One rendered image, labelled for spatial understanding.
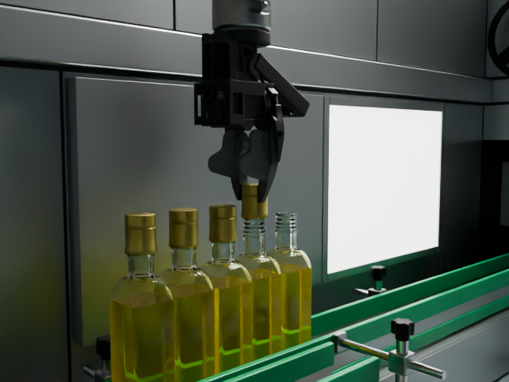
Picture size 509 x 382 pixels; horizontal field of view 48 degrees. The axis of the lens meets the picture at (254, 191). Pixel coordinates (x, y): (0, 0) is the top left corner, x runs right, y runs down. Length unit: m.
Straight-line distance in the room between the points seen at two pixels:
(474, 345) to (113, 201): 0.75
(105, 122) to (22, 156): 0.11
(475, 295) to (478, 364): 0.13
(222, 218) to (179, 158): 0.15
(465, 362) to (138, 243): 0.73
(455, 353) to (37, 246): 0.75
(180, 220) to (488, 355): 0.78
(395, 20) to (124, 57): 0.68
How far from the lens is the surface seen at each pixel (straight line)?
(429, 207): 1.36
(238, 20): 0.72
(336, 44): 1.13
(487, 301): 1.28
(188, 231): 0.68
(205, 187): 0.86
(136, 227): 0.64
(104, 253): 0.78
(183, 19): 0.89
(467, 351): 1.19
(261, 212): 0.75
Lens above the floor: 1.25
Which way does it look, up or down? 5 degrees down
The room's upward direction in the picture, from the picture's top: straight up
